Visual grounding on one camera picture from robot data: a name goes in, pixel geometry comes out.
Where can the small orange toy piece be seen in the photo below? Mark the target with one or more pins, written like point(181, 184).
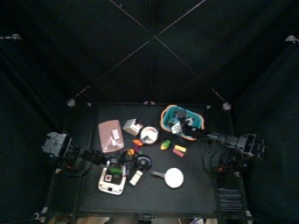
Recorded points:
point(129, 151)

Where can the green and yellow toy vegetable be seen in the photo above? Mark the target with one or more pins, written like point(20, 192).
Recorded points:
point(165, 144)

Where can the orange toy food piece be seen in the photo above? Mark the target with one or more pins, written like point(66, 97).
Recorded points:
point(137, 142)

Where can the white rectangular toy piece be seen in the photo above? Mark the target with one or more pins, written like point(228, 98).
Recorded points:
point(134, 178)

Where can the white round bowl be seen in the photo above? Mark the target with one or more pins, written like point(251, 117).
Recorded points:
point(149, 135)

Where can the pink toy block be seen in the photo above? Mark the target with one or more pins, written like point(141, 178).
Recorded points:
point(177, 152)

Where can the yellow toy block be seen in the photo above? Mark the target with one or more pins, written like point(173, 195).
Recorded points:
point(179, 148)

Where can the white sushi piece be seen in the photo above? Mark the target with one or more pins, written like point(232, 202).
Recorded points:
point(114, 134)

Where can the white toy box appliance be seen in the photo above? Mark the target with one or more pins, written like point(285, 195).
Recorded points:
point(130, 127)

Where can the green toy food piece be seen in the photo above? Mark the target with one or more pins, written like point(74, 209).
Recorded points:
point(114, 170)

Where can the teal basket with orange rim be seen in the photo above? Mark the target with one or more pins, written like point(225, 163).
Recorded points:
point(169, 116)

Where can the white striped item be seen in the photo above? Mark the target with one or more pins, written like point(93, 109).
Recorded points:
point(175, 127)

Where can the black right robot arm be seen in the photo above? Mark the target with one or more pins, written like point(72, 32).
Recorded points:
point(233, 141)

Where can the metal frame bracket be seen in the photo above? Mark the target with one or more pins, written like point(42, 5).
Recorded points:
point(291, 38)
point(14, 37)
point(70, 102)
point(225, 106)

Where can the black round plate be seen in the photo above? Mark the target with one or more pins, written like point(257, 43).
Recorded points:
point(144, 163)

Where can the pink rectangular tray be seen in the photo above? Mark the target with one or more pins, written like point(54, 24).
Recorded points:
point(108, 132)

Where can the purple toy piece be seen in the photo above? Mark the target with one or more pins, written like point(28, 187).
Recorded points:
point(136, 149)

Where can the white toy cash register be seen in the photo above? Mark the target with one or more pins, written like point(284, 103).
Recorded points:
point(110, 183)

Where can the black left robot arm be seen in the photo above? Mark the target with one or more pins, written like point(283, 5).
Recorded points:
point(73, 151)

